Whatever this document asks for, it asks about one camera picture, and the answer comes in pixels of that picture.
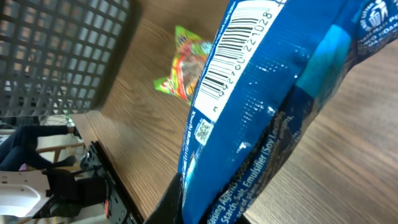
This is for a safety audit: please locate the seated person in background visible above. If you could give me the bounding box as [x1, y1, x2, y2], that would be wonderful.
[1, 125, 81, 172]

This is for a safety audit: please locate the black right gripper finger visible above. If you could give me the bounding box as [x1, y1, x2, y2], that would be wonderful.
[144, 173, 183, 224]

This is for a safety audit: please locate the grey plastic mesh basket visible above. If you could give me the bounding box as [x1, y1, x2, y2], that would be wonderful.
[1, 0, 141, 118]

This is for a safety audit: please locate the blue snack wrapper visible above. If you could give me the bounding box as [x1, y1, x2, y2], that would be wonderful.
[178, 0, 397, 223]

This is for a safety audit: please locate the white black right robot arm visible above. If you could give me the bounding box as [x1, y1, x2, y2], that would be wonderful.
[1, 169, 144, 223]

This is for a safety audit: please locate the wooden chair in background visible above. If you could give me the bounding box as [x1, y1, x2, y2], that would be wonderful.
[36, 142, 85, 162]

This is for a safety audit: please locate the colourful gummy candy bag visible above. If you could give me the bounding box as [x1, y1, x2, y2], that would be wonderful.
[154, 26, 212, 104]

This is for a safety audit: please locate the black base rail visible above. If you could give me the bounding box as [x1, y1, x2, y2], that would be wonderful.
[80, 141, 144, 224]

